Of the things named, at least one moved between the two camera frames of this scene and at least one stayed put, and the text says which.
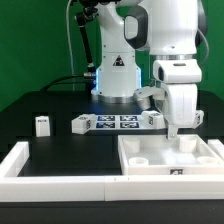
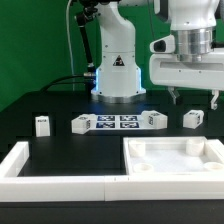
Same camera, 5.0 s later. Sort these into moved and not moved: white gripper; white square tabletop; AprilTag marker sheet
Moved: white gripper
Not moved: AprilTag marker sheet; white square tabletop
